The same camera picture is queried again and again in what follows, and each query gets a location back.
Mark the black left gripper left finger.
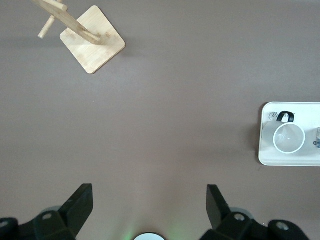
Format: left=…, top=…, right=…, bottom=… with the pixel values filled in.
left=0, top=183, right=94, bottom=240

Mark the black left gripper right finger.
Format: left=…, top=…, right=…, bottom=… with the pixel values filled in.
left=201, top=184, right=308, bottom=240

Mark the white smiley mug black handle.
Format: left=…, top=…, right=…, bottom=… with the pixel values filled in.
left=261, top=110, right=307, bottom=154

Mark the blue milk carton green cap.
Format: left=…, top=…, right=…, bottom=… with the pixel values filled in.
left=313, top=127, right=320, bottom=151

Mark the cream rabbit print tray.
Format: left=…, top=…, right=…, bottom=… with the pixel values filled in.
left=257, top=101, right=320, bottom=167

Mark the wooden mug stand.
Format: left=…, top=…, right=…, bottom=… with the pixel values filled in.
left=31, top=0, right=126, bottom=75

